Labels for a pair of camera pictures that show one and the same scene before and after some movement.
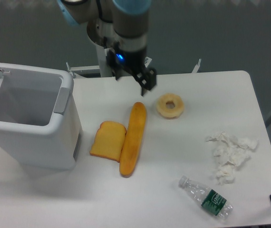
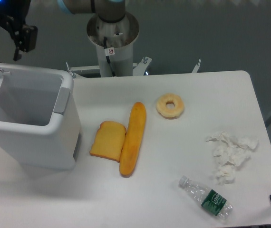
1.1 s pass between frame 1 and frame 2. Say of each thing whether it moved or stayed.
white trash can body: stayed
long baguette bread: stayed
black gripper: moved
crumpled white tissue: stayed
